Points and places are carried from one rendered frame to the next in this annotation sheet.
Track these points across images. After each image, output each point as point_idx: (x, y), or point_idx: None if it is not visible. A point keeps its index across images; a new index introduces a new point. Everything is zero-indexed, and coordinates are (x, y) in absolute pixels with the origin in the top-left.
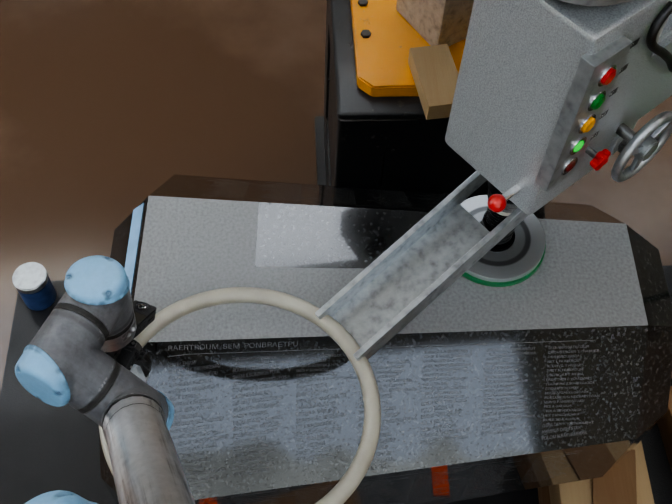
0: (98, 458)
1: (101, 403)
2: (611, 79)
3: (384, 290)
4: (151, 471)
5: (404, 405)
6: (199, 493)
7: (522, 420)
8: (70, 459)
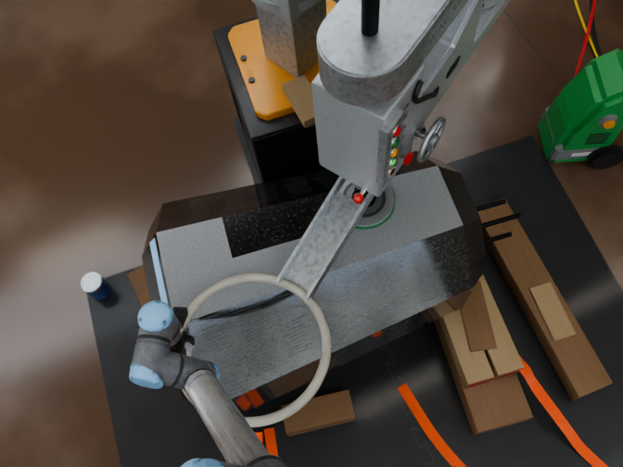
0: None
1: (180, 380)
2: (399, 132)
3: (310, 254)
4: (222, 416)
5: (340, 309)
6: (241, 391)
7: (408, 296)
8: None
